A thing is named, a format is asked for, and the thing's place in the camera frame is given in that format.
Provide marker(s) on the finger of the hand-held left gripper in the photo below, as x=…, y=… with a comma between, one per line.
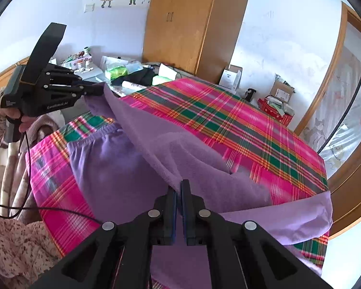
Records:
x=66, y=94
x=66, y=81

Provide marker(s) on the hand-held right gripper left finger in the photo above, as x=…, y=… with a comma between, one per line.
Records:
x=174, y=219

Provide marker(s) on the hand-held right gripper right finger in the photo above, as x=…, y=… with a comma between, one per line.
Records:
x=184, y=216

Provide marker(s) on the purple fleece pants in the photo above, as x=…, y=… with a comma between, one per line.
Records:
x=123, y=171

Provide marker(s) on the person's left hand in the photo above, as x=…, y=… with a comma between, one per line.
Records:
x=24, y=123

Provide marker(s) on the cluster of small medicine boxes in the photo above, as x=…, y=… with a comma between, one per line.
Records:
x=81, y=64

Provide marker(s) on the wooden headboard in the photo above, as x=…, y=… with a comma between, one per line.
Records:
x=0, y=81

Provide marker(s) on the white plastic bottle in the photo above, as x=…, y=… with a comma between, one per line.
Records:
x=87, y=51

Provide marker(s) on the white plastic bag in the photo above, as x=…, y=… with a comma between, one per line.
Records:
x=111, y=61

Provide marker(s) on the green white plastic packet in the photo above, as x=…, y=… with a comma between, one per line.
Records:
x=116, y=72

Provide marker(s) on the folding table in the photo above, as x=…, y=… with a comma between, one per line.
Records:
x=117, y=91

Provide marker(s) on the white paper roll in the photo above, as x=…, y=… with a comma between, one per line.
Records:
x=134, y=86

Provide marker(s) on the blue face mask pack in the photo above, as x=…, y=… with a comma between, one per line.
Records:
x=134, y=66

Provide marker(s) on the black cloth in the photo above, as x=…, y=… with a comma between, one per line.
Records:
x=138, y=76

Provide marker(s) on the beige patterned quilt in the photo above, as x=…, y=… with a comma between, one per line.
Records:
x=12, y=171

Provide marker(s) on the green tissue pack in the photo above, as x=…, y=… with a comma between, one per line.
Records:
x=161, y=80

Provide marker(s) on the white flat box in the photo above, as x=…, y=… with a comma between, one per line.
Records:
x=167, y=69

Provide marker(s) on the pink green plaid blanket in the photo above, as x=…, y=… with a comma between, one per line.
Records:
x=243, y=126

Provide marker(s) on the wooden wardrobe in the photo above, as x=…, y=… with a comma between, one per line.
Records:
x=183, y=21

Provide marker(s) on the black tape dispenser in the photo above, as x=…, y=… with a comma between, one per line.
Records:
x=251, y=94

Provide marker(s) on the red box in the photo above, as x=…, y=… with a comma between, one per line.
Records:
x=284, y=117

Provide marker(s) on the white cardboard box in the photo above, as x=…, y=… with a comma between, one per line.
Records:
x=230, y=79

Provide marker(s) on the person's floral jacket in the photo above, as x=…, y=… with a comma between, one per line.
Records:
x=18, y=246

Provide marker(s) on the brown cardboard box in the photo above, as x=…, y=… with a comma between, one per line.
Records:
x=281, y=91

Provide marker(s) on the wooden door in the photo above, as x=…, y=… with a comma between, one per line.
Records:
x=358, y=201

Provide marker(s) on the translucent patterned curtain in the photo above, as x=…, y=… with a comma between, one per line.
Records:
x=337, y=96

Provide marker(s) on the white wall socket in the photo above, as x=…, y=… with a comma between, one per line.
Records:
x=89, y=7

